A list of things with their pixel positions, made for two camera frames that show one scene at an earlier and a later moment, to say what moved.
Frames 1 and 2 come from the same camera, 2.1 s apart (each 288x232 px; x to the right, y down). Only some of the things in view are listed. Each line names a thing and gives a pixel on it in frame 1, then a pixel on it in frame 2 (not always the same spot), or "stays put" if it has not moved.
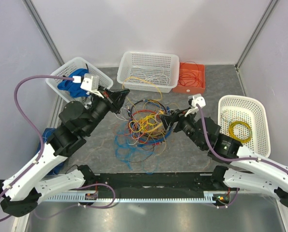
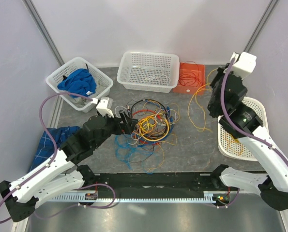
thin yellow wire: [147, 122] -> [168, 109]
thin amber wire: [130, 77] -> [189, 102]
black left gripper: [110, 98] -> [120, 128]
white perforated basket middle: [148, 71] stays put
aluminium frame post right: [269, 10] stays put
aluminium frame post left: [36, 16] stays put
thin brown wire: [145, 158] stays put
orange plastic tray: [191, 78] stays put
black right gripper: [169, 120] -> [219, 75]
